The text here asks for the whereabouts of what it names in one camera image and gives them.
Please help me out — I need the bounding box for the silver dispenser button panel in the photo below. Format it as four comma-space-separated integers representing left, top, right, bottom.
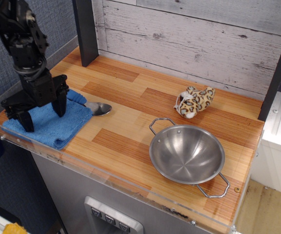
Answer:
84, 196, 144, 234

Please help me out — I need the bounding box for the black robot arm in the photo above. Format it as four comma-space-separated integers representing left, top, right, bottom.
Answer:
0, 0, 69, 132

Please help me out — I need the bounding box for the dark left vertical post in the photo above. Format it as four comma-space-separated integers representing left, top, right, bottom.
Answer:
72, 0, 99, 67

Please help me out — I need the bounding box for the white grooved side cabinet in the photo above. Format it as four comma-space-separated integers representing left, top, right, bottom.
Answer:
251, 92, 281, 192

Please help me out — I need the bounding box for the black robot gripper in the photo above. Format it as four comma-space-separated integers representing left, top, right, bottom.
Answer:
1, 69, 69, 132

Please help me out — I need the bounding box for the yellow object at bottom left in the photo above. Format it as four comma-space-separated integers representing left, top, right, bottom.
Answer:
2, 223, 27, 234

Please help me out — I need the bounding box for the dark right vertical post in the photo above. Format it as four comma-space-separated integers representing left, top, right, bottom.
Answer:
258, 55, 281, 121

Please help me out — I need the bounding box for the stainless steel bowl with handles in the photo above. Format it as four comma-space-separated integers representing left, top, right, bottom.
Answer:
149, 121, 230, 198

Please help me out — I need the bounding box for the leopard print plush toy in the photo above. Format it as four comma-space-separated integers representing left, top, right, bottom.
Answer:
174, 86, 216, 119

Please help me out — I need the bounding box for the dark vertical post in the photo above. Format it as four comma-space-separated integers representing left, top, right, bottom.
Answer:
258, 55, 281, 121
72, 0, 99, 67

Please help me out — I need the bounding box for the blue towel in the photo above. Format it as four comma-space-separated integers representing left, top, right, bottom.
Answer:
3, 100, 93, 150

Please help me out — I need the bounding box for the clear acrylic table guard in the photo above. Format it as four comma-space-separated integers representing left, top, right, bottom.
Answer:
0, 35, 265, 234

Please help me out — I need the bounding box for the blue handled metal spoon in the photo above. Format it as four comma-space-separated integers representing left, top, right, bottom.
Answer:
67, 89, 112, 116

